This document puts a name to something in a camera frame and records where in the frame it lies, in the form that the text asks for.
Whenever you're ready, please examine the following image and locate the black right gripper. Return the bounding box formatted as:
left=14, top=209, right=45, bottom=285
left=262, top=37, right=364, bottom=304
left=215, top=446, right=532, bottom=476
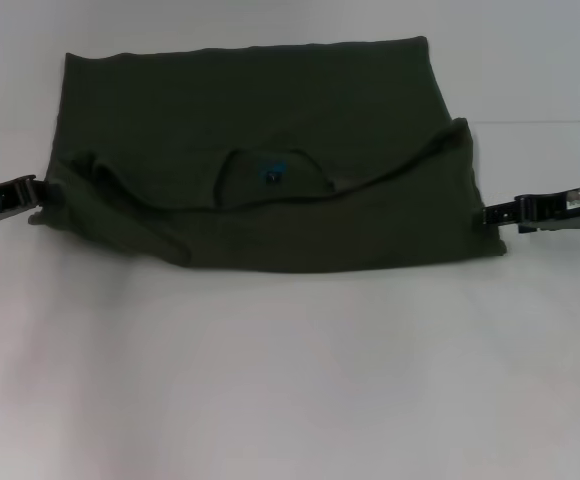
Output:
left=481, top=180, right=580, bottom=235

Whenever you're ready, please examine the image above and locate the dark green FREE! t-shirt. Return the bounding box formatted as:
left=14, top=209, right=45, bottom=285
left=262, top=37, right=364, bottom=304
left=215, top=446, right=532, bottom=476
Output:
left=26, top=34, right=509, bottom=275

